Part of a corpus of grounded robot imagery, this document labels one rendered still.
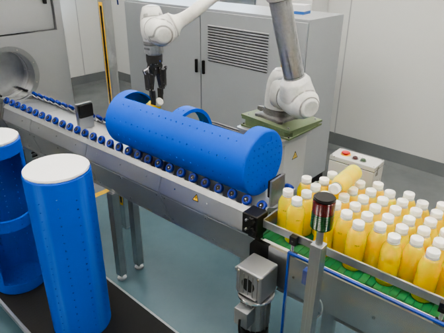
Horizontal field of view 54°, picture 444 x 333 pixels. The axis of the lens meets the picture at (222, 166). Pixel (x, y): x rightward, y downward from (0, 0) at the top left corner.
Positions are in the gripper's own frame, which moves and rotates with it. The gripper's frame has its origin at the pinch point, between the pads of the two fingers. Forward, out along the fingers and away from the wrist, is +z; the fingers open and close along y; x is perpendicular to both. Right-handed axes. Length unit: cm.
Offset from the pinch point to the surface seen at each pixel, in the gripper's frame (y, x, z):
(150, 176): 12.6, 6.4, 35.9
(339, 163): -24, 85, 18
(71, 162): 45, -7, 21
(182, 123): 9.5, 26.0, 4.8
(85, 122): 1, -63, 28
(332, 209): 37, 111, 1
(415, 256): 13, 130, 22
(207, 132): 9.7, 40.9, 5.0
